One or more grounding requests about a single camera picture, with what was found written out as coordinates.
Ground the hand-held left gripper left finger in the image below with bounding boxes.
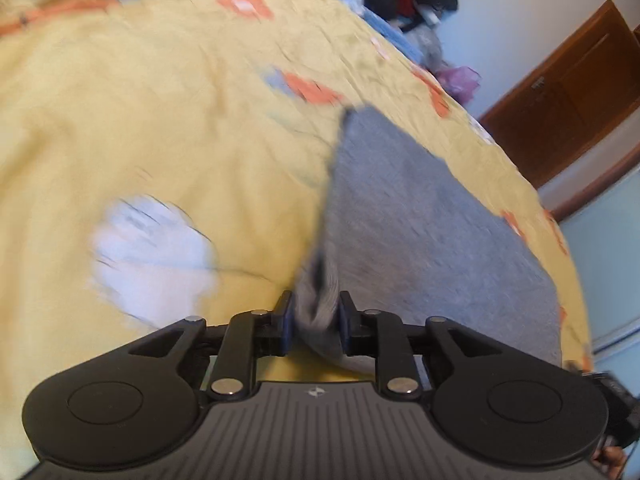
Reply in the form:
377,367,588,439
125,290,296,401

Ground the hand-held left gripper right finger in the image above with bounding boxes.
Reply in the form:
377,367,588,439
339,290,507,401

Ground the grey sweater with navy sleeves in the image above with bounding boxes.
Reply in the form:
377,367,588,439
292,105,563,376

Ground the pink plastic bag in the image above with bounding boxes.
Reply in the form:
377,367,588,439
437,66,481,106

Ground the brown wooden door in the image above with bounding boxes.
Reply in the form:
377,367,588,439
480,0,640,188

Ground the yellow printed blanket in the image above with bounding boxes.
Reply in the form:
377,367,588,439
0,0,596,461

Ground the clear plastic bag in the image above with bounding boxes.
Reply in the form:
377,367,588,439
405,25,446,68

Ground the light blue knit cloth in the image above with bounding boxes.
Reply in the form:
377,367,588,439
364,10,422,62

